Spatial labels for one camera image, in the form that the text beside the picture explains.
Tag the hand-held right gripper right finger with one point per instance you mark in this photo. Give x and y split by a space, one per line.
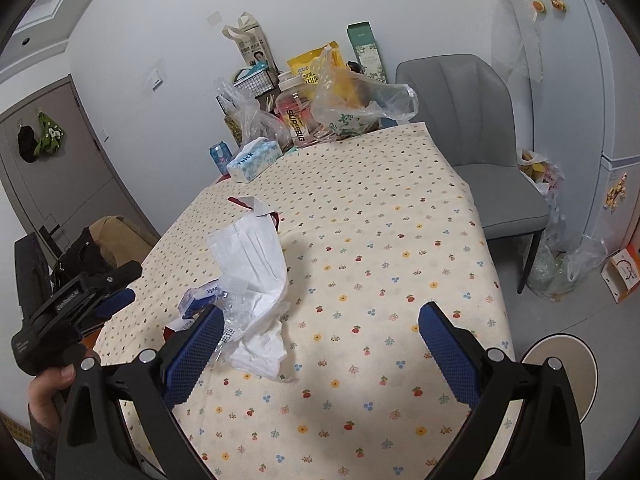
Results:
447 355

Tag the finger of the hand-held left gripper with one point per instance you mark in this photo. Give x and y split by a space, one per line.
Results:
120 272
115 302

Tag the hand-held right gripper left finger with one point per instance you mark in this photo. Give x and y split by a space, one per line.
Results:
195 355

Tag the clear plastic wrap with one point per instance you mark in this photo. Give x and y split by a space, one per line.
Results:
235 310

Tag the white waste bin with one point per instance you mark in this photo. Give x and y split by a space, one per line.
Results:
570 355

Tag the person's left forearm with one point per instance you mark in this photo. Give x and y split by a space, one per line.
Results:
45 450

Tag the person's left hand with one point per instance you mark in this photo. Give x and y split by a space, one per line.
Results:
52 390

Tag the black cloth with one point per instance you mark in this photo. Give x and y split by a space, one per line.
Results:
85 255

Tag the black flat panel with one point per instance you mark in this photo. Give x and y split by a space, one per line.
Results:
32 275

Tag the grey door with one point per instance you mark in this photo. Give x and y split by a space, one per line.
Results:
75 185

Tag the floral tablecloth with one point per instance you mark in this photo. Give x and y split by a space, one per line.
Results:
375 285

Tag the clear bag of bottles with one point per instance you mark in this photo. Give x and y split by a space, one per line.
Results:
555 260

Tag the blue drink can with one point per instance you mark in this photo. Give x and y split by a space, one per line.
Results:
220 157

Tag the black hanging hat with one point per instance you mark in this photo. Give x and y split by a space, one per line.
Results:
26 142

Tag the blue tissue pack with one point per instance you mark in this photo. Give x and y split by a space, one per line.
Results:
252 160

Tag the orange white cardboard box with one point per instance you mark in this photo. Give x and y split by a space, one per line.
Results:
625 275

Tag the clear crumpled plastic bag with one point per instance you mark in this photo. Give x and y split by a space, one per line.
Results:
255 120

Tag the white bag yellow contents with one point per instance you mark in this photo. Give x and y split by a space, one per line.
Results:
540 172

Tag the pink labelled plastic jar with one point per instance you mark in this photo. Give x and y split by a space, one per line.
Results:
295 115

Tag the yellow giraffe fridge magnet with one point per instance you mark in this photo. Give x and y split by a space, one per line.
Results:
616 190

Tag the grey upholstered chair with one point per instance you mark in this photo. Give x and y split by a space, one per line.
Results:
450 110

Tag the clear plastic bag yellow contents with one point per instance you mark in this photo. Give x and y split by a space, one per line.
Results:
350 95

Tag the yellow snack bag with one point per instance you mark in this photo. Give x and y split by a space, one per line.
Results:
305 65

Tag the white refrigerator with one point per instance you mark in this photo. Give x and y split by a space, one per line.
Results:
590 85

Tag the tall green box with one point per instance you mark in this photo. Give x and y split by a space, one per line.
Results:
367 50

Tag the translucent hanging plastic bag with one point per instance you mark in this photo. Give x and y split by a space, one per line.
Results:
515 30

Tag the orange round fridge magnet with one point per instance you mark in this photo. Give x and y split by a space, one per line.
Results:
538 6

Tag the white light switch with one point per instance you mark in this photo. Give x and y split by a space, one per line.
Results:
155 79

